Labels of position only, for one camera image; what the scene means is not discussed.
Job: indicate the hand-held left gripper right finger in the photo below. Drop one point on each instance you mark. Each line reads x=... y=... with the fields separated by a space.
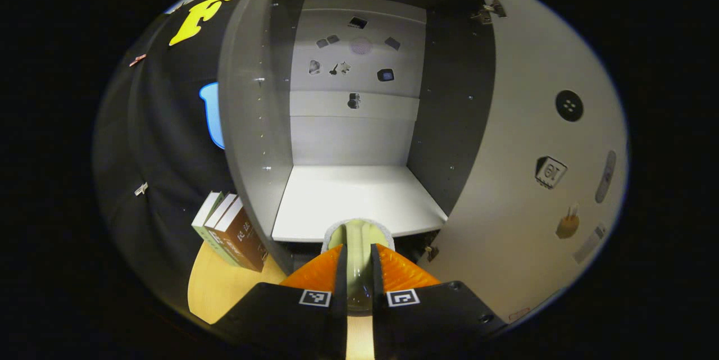
x=438 y=320

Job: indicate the black backdrop cloth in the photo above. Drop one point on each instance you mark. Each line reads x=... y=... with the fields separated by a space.
x=163 y=124

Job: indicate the grey cabinet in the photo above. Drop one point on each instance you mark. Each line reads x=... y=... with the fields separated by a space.
x=348 y=141

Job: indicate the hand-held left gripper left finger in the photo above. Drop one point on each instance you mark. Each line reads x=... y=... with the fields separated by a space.
x=281 y=320

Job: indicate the metal door hinge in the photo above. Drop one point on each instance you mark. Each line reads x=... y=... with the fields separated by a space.
x=431 y=253
x=488 y=10

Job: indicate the pink clip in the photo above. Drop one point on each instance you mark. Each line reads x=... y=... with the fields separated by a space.
x=137 y=59

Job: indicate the beige cabinet door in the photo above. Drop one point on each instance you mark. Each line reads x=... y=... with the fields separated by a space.
x=522 y=180

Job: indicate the brown book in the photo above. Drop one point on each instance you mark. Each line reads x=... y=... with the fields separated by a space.
x=244 y=239

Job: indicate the white cabinet shelf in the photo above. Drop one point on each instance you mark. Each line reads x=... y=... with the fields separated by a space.
x=354 y=203

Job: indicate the white clip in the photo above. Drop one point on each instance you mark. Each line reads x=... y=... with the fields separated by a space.
x=141 y=188

